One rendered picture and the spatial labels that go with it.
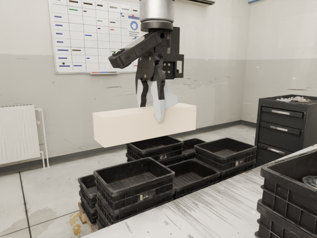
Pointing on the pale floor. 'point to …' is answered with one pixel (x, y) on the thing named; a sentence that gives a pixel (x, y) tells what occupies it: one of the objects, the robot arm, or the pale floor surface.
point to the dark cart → (284, 127)
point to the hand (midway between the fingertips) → (148, 115)
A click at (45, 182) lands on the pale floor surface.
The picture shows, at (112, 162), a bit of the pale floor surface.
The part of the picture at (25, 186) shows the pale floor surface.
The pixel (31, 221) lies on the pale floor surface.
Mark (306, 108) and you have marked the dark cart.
